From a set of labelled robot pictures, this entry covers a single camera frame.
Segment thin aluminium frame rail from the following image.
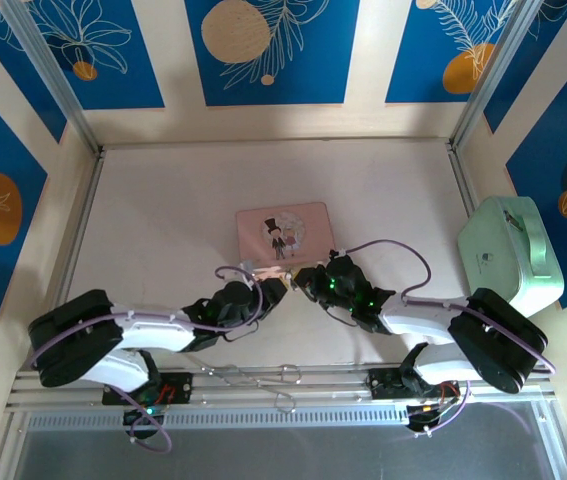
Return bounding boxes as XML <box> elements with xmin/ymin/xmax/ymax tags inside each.
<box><xmin>37</xmin><ymin>149</ymin><xmax>107</xmax><ymax>371</ymax></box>
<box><xmin>446</xmin><ymin>140</ymin><xmax>479</xmax><ymax>211</ymax></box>

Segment perforated grey cable duct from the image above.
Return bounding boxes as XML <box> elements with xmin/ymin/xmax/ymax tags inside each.
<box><xmin>25</xmin><ymin>412</ymin><xmax>412</xmax><ymax>432</ymax></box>

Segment pink tin box cartoon couple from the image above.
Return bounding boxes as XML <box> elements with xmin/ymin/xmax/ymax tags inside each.
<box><xmin>235</xmin><ymin>201</ymin><xmax>335</xmax><ymax>279</ymax></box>

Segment wide aluminium frame rail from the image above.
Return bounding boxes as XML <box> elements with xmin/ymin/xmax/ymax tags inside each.
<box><xmin>5</xmin><ymin>359</ymin><xmax>559</xmax><ymax>416</ymax></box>

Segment grey metal panel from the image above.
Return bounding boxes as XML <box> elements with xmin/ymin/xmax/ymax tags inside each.
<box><xmin>10</xmin><ymin>399</ymin><xmax>567</xmax><ymax>480</ymax></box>

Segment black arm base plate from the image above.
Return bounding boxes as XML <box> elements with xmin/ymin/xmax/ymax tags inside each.
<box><xmin>366</xmin><ymin>367</ymin><xmax>464</xmax><ymax>401</ymax></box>
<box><xmin>101</xmin><ymin>372</ymin><xmax>195</xmax><ymax>406</ymax></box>

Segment small electronics board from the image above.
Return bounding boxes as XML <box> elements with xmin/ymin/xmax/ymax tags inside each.
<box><xmin>122</xmin><ymin>405</ymin><xmax>167</xmax><ymax>427</ymax></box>
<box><xmin>406</xmin><ymin>402</ymin><xmax>447</xmax><ymax>427</ymax></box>

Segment aluminium frame post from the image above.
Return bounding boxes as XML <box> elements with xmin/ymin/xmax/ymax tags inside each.
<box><xmin>450</xmin><ymin>0</ymin><xmax>539</xmax><ymax>151</ymax></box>
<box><xmin>0</xmin><ymin>0</ymin><xmax>105</xmax><ymax>154</ymax></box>

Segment mint green carry case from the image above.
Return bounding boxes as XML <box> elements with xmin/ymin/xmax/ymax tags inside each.
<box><xmin>456</xmin><ymin>195</ymin><xmax>564</xmax><ymax>319</ymax></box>

